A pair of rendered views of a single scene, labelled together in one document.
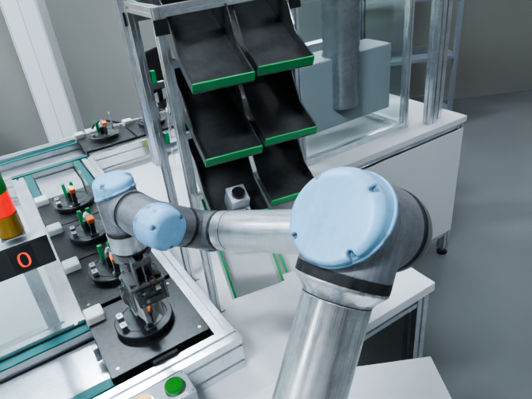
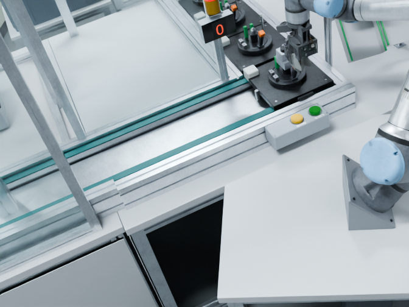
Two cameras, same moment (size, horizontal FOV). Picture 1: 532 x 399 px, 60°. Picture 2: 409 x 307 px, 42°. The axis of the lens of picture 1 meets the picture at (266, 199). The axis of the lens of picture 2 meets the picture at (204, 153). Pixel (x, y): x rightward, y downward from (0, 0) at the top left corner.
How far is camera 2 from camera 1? 0.85 m
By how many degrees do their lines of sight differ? 19
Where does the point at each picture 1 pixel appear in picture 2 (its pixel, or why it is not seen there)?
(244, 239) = (378, 11)
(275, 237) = (401, 9)
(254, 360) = (360, 105)
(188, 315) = (316, 73)
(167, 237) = (333, 9)
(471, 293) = not seen: outside the picture
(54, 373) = (229, 106)
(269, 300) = (369, 69)
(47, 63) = not seen: outside the picture
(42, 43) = not seen: outside the picture
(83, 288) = (237, 56)
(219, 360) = (339, 100)
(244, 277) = (356, 48)
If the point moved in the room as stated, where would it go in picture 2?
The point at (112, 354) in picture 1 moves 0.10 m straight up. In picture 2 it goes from (270, 94) to (267, 70)
